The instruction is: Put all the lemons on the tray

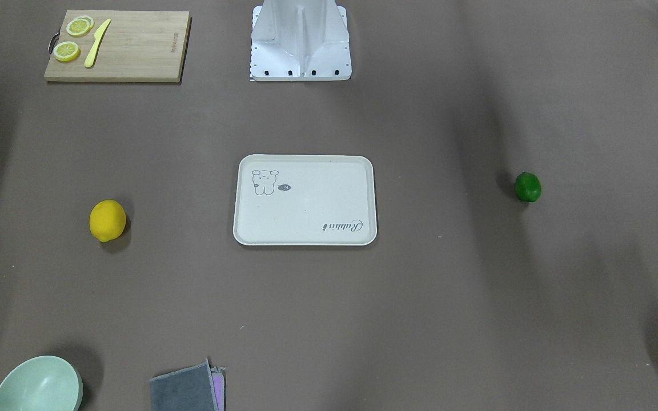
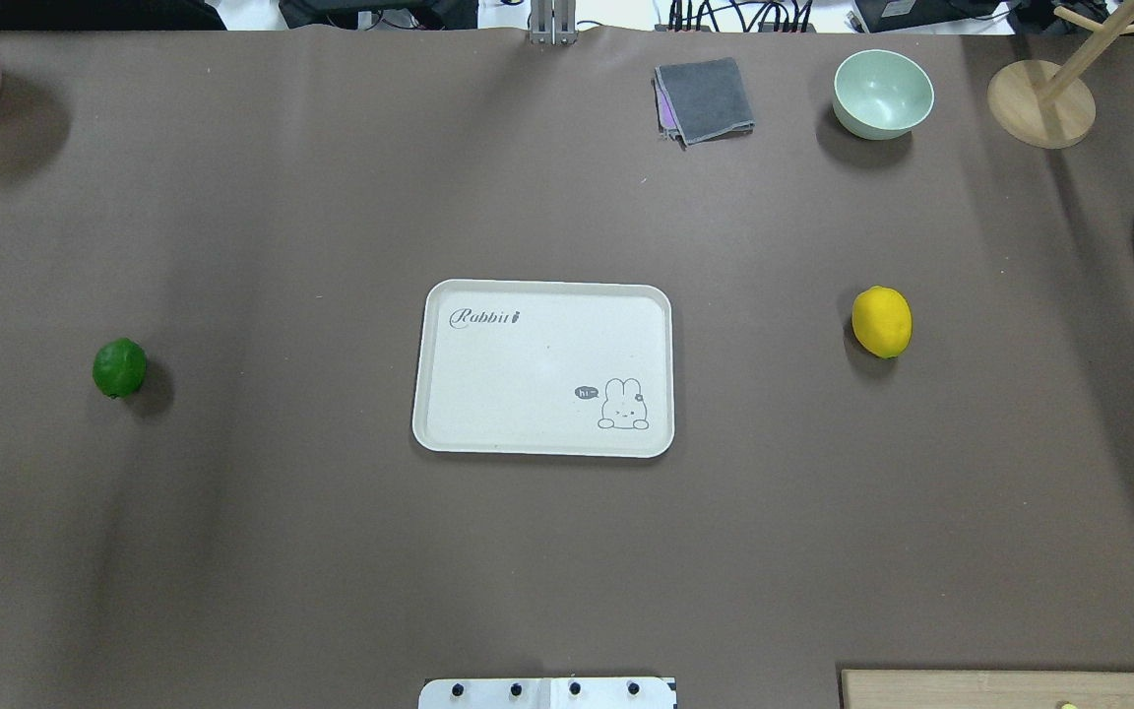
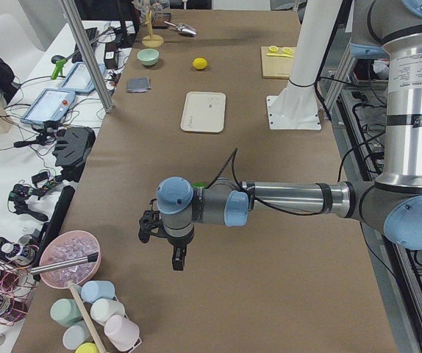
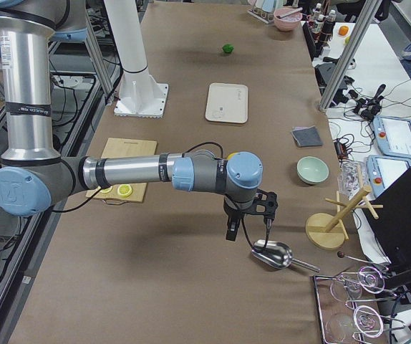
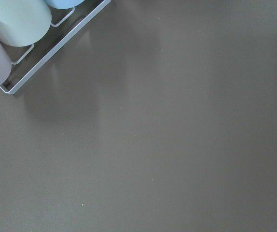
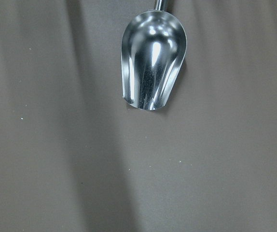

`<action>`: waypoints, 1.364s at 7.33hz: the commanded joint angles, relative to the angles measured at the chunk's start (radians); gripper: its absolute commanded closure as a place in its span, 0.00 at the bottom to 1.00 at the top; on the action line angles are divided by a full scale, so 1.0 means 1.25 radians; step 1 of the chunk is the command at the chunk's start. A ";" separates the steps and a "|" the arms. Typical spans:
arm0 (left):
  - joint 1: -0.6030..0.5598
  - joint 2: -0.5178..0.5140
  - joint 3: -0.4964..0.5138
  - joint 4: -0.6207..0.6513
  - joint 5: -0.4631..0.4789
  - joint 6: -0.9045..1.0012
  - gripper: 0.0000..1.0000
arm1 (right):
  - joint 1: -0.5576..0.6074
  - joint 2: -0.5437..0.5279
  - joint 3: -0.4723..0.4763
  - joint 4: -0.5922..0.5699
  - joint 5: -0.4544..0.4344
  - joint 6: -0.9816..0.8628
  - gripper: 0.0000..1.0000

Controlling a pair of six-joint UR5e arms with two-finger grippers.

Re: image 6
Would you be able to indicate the shiny metal scoop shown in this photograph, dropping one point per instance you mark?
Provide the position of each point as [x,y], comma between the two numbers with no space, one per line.
[153,49]

